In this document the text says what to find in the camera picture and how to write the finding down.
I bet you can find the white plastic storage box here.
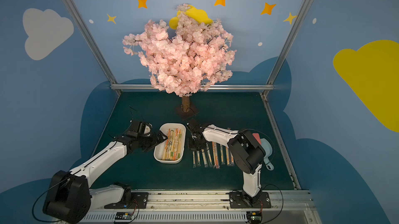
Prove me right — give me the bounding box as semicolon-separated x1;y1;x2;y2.
154;123;186;164

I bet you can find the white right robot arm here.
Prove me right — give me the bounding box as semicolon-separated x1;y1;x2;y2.
186;119;266;201

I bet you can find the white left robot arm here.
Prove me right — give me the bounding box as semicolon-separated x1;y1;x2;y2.
43;120;168;224

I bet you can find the wrapped chopsticks panda print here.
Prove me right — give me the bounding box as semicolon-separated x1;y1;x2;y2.
162;129;174;161

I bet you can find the red small brush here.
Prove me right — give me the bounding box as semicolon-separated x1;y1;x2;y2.
252;133;261;144

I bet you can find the light blue dustpan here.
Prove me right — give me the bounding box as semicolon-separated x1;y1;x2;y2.
261;138;274;171

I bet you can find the left green circuit board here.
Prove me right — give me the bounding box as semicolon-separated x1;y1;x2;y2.
114;212;134;222

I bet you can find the pink cherry blossom tree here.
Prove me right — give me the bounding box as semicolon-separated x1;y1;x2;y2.
122;4;236;110

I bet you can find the right black controller board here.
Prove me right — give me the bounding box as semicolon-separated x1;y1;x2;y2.
246;212;262;224

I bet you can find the left floor edge rail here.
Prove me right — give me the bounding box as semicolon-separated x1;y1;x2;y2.
90;94;120;158

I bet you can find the floor edge rail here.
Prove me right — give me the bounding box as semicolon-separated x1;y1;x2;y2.
260;93;302;190
90;94;120;158

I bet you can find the horizontal aluminium back rail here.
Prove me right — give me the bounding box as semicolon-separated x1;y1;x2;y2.
110;83;274;92

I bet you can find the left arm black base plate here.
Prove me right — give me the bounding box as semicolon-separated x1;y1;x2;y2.
103;192;149;209

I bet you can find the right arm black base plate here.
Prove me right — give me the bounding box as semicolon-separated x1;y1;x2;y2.
228;190;272;209

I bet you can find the right floor edge rail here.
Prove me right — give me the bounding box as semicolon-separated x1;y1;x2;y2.
260;93;302;190

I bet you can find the front aluminium mounting rail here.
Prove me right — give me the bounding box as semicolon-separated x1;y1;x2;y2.
77;190;322;224

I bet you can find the left aluminium corner post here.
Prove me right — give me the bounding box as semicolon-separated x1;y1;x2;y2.
62;0;117;85

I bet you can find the aluminium corner post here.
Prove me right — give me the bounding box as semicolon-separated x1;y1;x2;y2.
62;0;117;85
262;0;314;98

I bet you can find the right aluminium corner post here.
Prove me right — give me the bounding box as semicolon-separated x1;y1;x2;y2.
262;0;314;98

